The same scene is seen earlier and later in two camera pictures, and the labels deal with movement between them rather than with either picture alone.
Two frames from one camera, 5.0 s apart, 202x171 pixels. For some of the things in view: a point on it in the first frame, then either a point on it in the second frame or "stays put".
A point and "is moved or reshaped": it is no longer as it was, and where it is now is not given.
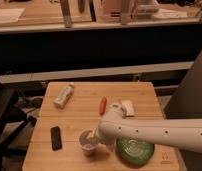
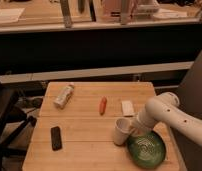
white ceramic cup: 88,141 is moved or reshaped
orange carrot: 103,105 stays put
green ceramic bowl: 134,151 is moved or reshaped
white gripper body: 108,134 -> 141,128
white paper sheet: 8,14 stays put
